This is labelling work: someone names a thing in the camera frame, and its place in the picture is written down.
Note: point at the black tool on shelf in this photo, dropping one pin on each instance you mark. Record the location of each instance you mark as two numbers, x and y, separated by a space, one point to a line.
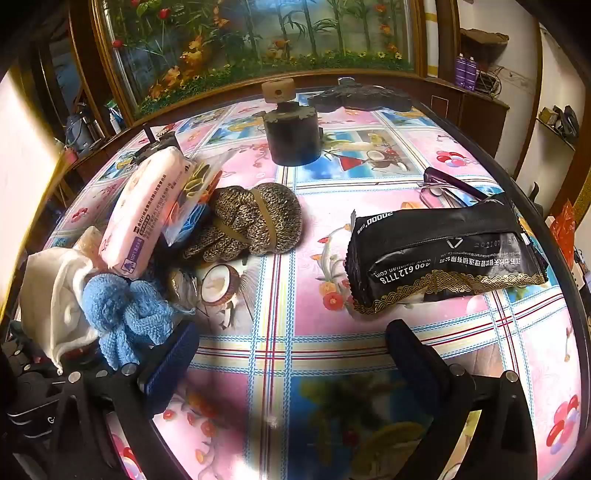
563 122

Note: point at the orange plastic bag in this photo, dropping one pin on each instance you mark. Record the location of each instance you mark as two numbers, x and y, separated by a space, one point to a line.
563 230

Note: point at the dark purple plastic object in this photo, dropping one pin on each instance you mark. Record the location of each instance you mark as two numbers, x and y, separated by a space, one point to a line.
443 182

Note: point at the clear bag of colourful cloths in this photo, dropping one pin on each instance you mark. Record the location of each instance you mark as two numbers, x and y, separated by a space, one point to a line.
196 189

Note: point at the blue knit cloth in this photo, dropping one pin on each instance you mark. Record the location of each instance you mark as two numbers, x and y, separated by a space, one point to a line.
120 314

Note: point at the clear bundle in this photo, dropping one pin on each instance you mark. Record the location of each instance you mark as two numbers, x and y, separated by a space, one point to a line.
182 286

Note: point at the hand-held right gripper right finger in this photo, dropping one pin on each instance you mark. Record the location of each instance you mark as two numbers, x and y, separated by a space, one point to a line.
413 350

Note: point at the pink tissue pack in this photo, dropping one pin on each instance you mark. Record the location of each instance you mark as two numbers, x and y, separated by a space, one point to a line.
143 207

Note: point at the black plastic packet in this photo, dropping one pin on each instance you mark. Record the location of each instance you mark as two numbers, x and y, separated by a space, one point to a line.
438 254

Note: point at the brown cardboard box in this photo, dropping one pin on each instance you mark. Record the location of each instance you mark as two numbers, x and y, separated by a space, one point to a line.
480 39

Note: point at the large framed aquarium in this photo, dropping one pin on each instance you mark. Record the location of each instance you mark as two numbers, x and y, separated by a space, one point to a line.
254 41

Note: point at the motor with wooden pulley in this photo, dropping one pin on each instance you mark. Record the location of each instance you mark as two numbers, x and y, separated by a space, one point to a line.
291 138

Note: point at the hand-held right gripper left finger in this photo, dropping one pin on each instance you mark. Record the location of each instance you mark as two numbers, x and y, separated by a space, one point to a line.
173 364

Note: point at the brown knit hat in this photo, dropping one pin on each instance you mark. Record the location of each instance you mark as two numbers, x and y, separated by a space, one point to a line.
268 217

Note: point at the white cloth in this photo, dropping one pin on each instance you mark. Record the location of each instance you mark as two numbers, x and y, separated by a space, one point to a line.
51 290

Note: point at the wooden cabinet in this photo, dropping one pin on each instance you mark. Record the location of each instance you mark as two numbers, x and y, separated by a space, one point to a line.
480 120

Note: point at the black motor with shaft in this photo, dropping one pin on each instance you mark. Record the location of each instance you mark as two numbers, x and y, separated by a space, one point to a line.
159 143

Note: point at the purple spray can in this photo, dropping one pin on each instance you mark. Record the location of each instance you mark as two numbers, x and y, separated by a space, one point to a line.
460 71
471 76

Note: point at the grey electric kettle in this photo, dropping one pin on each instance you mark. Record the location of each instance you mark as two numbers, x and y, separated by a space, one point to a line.
78 131

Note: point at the flat black machine part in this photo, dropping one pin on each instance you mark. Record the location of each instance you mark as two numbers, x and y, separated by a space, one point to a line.
360 99

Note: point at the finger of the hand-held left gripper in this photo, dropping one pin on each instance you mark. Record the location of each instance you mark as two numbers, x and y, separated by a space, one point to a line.
21 362

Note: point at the white plastic bottle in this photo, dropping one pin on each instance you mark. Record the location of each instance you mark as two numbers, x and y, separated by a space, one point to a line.
114 123

